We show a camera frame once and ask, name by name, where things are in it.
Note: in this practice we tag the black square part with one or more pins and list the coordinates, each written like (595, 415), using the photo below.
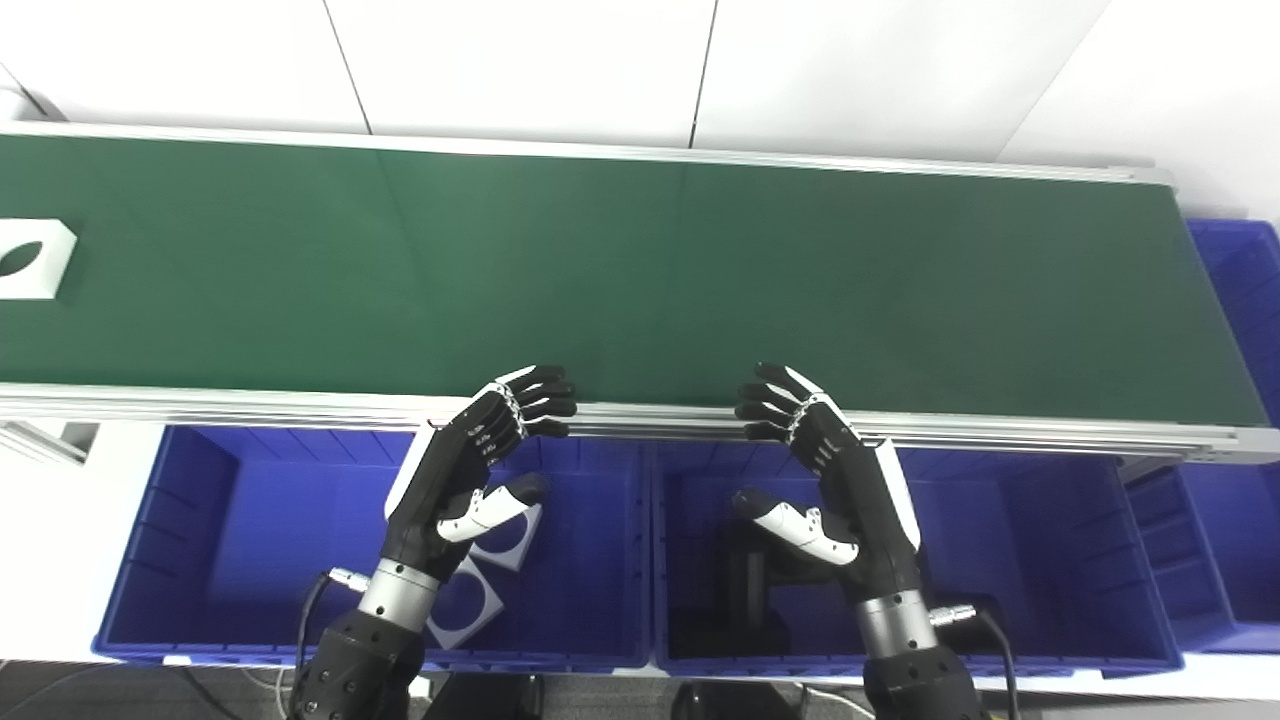
(745, 610)

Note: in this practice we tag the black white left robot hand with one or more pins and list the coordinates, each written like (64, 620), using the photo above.
(450, 470)

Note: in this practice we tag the aluminium conveyor leg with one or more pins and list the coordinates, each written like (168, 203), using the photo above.
(40, 440)

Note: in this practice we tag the blue plastic bin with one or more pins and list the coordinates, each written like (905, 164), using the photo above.
(1020, 560)
(1230, 540)
(250, 540)

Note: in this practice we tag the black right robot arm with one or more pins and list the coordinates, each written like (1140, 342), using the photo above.
(915, 680)

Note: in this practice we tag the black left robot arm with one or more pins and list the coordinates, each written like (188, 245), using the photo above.
(360, 660)

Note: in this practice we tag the black robot body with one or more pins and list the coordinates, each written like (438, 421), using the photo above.
(500, 700)

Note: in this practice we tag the white square part with hole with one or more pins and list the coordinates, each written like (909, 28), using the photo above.
(490, 605)
(525, 545)
(55, 255)

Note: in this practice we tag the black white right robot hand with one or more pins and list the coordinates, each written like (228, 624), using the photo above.
(860, 500)

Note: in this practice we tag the green conveyor belt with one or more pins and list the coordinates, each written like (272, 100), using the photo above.
(650, 418)
(650, 280)

